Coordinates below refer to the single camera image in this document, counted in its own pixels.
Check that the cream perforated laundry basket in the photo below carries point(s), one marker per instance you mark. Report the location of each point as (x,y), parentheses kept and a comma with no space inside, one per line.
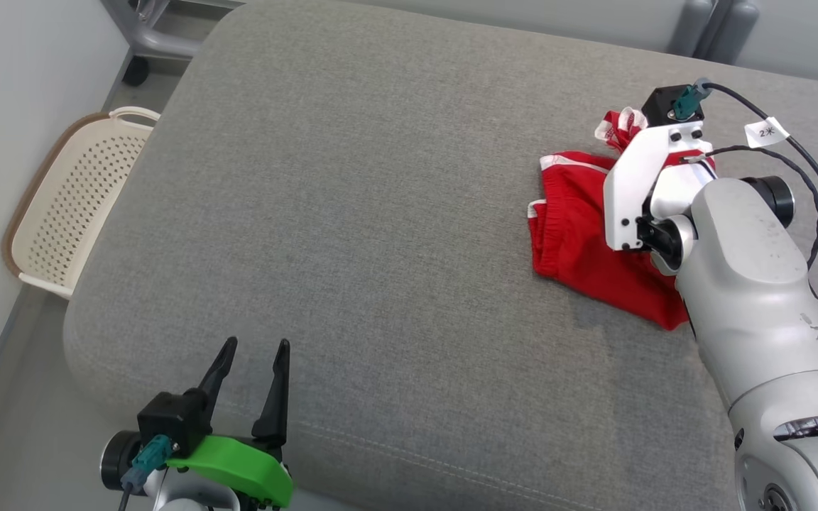
(75,206)

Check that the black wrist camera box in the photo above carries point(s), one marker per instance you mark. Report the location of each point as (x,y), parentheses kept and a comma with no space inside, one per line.
(171,419)
(664,103)

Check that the grey metal stand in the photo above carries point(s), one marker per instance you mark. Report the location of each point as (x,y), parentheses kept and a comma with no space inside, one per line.
(160,42)

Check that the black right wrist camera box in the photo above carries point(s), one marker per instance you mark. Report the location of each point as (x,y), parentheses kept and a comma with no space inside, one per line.
(664,103)

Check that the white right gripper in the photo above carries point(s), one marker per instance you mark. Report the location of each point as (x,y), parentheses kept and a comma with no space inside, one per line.
(629,191)

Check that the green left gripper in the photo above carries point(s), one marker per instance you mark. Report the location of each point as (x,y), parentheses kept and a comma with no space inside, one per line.
(246,465)

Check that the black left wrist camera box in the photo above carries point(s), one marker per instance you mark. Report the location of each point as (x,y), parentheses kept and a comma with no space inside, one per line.
(171,419)

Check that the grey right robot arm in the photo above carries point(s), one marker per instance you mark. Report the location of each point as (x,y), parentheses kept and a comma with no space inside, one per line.
(757,298)

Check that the red shorts with white stripes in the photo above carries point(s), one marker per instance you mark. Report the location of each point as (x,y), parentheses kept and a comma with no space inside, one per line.
(579,241)

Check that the grey slotted metal post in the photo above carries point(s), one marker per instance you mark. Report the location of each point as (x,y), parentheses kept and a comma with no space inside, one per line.
(743,28)

